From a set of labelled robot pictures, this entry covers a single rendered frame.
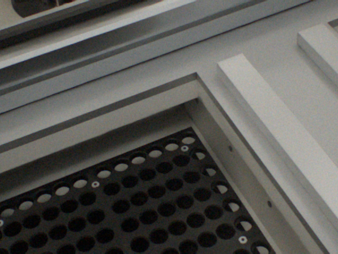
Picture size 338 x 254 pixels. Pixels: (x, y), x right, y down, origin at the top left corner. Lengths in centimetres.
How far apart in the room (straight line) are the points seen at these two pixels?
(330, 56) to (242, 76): 7
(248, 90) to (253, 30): 8
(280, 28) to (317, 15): 3
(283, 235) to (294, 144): 10
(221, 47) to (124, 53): 8
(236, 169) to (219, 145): 3
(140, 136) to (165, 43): 13
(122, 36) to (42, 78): 7
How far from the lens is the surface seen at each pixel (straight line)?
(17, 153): 50
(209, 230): 47
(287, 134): 45
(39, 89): 50
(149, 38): 51
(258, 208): 54
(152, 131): 62
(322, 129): 47
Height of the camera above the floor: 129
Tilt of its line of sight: 47 degrees down
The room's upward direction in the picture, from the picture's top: 7 degrees counter-clockwise
